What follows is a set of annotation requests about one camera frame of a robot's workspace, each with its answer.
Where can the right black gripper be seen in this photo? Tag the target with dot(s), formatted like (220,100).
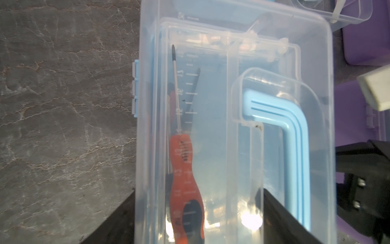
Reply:
(365,177)

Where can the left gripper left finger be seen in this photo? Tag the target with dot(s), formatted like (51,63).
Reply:
(118,228)

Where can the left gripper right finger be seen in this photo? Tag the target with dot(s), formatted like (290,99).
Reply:
(280,227)

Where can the purple toolbox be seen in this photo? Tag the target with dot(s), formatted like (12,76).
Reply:
(356,137)
(368,43)

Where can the blue toolbox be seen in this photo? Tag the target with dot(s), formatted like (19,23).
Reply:
(256,90)
(339,14)

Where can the orange screwdriver in lid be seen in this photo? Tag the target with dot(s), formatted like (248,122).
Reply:
(186,204)

